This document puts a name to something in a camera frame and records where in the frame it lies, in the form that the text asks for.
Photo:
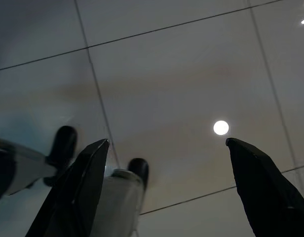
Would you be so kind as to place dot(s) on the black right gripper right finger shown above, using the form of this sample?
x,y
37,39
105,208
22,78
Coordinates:
x,y
263,192

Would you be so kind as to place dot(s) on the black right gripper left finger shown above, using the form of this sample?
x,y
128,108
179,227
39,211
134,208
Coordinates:
x,y
78,187

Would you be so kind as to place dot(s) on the silver robot right leg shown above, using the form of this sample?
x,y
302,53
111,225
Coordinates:
x,y
121,197

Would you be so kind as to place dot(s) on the silver robot leg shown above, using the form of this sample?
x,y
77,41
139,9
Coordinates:
x,y
26,165
121,197

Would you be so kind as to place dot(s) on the black robot left foot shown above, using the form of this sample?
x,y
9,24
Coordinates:
x,y
64,144

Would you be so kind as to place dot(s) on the black robot foot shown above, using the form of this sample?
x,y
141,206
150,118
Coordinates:
x,y
140,169
64,144

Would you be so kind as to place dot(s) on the silver robot left leg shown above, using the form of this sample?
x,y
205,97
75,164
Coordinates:
x,y
26,165

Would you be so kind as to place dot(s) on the black robot right foot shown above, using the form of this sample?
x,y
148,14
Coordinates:
x,y
140,169

